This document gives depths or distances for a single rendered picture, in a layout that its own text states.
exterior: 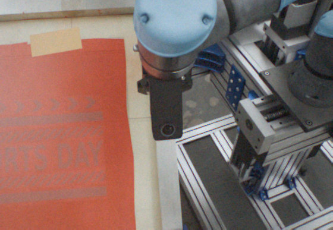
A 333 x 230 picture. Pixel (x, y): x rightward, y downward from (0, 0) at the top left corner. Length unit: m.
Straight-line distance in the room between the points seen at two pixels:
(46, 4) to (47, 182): 0.36
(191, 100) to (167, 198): 1.95
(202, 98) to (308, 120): 1.73
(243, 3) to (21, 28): 0.54
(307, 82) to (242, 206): 1.12
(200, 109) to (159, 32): 2.23
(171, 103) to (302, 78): 0.52
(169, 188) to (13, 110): 0.35
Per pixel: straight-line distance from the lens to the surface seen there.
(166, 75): 0.41
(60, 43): 0.75
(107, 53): 0.72
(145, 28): 0.30
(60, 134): 0.71
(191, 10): 0.30
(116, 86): 0.70
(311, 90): 0.93
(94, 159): 0.69
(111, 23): 0.74
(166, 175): 0.65
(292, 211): 1.98
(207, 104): 2.55
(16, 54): 0.77
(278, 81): 0.99
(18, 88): 0.75
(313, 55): 0.90
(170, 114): 0.49
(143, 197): 0.69
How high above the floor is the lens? 1.93
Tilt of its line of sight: 50 degrees down
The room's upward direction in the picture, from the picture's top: straight up
